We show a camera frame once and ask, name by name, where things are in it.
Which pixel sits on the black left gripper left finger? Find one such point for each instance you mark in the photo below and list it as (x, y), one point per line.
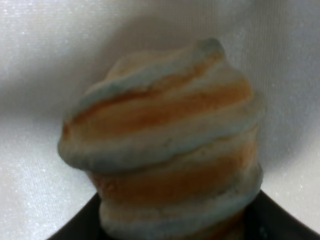
(85, 225)

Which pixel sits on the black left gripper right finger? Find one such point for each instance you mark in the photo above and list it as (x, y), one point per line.
(264, 219)

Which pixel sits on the striped bread loaf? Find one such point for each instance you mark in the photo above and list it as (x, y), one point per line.
(169, 140)

